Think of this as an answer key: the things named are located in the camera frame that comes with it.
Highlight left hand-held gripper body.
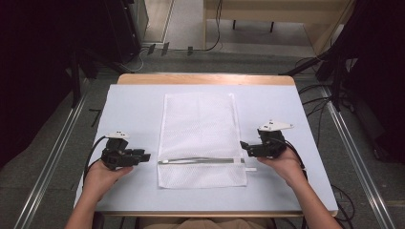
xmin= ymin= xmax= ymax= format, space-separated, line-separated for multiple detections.
xmin=100 ymin=131 xmax=141 ymax=171

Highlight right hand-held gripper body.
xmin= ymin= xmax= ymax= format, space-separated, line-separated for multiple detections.
xmin=254 ymin=119 xmax=295 ymax=159

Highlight white mesh laundry bag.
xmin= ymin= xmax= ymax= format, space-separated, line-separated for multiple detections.
xmin=156 ymin=92 xmax=258 ymax=190

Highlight person's right hand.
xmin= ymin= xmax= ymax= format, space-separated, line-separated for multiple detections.
xmin=256 ymin=147 xmax=309 ymax=189

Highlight person's left hand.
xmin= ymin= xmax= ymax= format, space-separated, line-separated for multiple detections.
xmin=82 ymin=158 xmax=135 ymax=202

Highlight pale table cover sheet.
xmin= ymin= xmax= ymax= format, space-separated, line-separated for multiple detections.
xmin=74 ymin=83 xmax=339 ymax=214

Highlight wooden table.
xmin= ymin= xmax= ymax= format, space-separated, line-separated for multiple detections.
xmin=74 ymin=73 xmax=339 ymax=219

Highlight black metal stand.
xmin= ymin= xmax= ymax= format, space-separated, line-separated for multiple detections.
xmin=69 ymin=51 xmax=98 ymax=109

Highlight person's lap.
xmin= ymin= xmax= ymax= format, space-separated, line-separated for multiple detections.
xmin=136 ymin=217 xmax=272 ymax=229

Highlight black curtain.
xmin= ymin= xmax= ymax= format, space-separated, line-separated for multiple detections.
xmin=0 ymin=0 xmax=108 ymax=170
xmin=329 ymin=0 xmax=405 ymax=164

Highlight black cabinet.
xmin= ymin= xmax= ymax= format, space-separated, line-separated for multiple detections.
xmin=104 ymin=0 xmax=150 ymax=64

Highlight light wooden bench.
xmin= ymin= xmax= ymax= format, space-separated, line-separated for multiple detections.
xmin=202 ymin=0 xmax=355 ymax=55

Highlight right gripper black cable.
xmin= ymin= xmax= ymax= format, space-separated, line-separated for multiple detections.
xmin=266 ymin=135 xmax=309 ymax=181

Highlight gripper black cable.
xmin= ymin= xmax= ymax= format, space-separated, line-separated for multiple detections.
xmin=82 ymin=135 xmax=108 ymax=186
xmin=266 ymin=135 xmax=309 ymax=181

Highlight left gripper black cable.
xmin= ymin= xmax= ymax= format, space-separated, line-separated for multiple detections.
xmin=82 ymin=135 xmax=108 ymax=186

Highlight black floor cables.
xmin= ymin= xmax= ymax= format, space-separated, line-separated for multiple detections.
xmin=297 ymin=83 xmax=332 ymax=148

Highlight metal floor rail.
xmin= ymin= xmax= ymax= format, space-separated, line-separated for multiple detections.
xmin=13 ymin=79 xmax=91 ymax=229
xmin=319 ymin=85 xmax=398 ymax=229

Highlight white floor cable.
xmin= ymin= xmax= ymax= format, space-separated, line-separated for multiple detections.
xmin=119 ymin=47 xmax=151 ymax=73

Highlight hanging black cable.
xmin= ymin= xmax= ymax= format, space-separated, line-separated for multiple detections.
xmin=203 ymin=0 xmax=224 ymax=52

